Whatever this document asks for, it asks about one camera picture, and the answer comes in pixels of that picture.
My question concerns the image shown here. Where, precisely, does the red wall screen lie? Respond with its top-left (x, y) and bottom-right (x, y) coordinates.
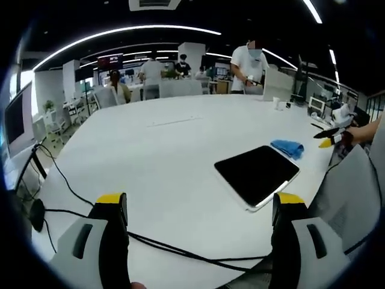
top-left (97, 53), bottom-right (124, 67)

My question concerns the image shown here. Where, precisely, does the thin black cable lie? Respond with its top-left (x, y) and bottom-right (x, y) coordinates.
top-left (43, 217), bottom-right (58, 254)

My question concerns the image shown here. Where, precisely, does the large silver computer monitor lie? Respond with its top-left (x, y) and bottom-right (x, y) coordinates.
top-left (3, 81), bottom-right (35, 159)

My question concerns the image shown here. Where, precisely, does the white office chair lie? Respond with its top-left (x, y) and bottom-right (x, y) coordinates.
top-left (93, 87), bottom-right (118, 108)
top-left (45, 110), bottom-right (69, 142)

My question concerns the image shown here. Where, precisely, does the grey mesh chair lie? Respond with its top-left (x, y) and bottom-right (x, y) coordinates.
top-left (308, 144), bottom-right (381, 250)

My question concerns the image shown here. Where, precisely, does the black mirror with white frame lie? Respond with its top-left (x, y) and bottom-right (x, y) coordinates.
top-left (213, 145), bottom-right (301, 212)

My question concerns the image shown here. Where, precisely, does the person's right hand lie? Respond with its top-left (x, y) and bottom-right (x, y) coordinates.
top-left (341, 125), bottom-right (365, 147)

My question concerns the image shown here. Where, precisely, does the small white box device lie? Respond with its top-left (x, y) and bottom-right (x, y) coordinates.
top-left (309, 96), bottom-right (326, 114)

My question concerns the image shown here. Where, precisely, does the short ceiling light strip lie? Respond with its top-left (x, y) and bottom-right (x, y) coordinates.
top-left (302, 0), bottom-right (323, 24)

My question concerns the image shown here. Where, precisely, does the white upright board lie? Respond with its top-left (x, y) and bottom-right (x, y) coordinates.
top-left (262, 67), bottom-right (294, 102)

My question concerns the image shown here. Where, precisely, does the black round base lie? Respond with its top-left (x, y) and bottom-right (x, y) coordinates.
top-left (29, 198), bottom-right (46, 232)

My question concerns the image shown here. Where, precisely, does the ceiling air vent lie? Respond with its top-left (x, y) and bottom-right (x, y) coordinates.
top-left (128, 0), bottom-right (181, 12)

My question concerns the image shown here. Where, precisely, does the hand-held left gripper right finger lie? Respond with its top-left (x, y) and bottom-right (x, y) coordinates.
top-left (270, 192), bottom-right (345, 289)

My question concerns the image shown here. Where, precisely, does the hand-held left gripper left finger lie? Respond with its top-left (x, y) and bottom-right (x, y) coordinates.
top-left (48, 192), bottom-right (133, 289)

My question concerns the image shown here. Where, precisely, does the black tripod stand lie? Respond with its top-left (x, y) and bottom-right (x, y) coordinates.
top-left (293, 54), bottom-right (310, 105)

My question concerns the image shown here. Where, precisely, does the black metal stand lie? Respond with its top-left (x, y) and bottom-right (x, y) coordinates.
top-left (14, 143), bottom-right (48, 193)

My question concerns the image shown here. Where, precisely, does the long curved ceiling light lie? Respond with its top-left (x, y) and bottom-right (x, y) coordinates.
top-left (32, 25), bottom-right (222, 70)

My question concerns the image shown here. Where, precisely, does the blue cleaning cloth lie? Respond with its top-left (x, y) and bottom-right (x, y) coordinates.
top-left (269, 139), bottom-right (305, 160)

